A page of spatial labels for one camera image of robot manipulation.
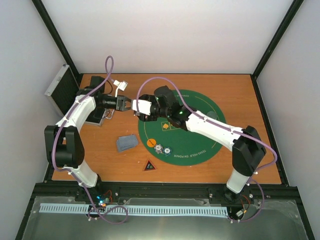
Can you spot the blue playing card deck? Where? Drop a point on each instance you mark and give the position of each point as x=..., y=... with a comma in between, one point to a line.
x=126, y=142

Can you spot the blue green poker chip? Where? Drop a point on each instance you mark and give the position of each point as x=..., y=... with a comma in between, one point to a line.
x=167, y=151

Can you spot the right black frame post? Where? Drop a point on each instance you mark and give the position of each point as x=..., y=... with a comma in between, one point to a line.
x=279, y=33

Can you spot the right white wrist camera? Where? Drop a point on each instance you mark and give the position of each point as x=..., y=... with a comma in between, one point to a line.
x=141, y=106

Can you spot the red black triangular all-in marker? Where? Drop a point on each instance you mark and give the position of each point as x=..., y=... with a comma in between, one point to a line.
x=149, y=166

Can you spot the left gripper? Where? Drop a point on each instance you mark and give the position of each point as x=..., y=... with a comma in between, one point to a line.
x=121, y=101

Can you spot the black frame post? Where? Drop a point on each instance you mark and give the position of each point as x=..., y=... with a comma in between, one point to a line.
x=43, y=13
x=279, y=33

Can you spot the aluminium poker chip case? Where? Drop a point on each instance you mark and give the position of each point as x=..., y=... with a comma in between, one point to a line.
x=64, y=89

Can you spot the orange small blind button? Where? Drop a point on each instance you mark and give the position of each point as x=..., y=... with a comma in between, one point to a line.
x=151, y=142

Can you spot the round green poker mat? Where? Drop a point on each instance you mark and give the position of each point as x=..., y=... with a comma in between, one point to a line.
x=188, y=148

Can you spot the white purple poker chip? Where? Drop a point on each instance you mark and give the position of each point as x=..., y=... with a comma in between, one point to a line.
x=159, y=149

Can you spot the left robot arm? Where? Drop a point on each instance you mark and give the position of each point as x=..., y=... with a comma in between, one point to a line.
x=63, y=144

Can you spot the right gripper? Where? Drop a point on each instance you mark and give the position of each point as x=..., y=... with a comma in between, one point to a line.
x=147, y=97

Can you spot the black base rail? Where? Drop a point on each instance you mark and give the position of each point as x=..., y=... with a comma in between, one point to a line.
x=121, y=191

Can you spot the light blue cable duct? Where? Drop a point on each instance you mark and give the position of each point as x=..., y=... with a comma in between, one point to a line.
x=137, y=210

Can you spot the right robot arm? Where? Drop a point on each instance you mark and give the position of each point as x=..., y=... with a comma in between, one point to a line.
x=244, y=143

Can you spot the left black frame post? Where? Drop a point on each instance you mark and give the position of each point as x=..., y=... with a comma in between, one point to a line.
x=43, y=13

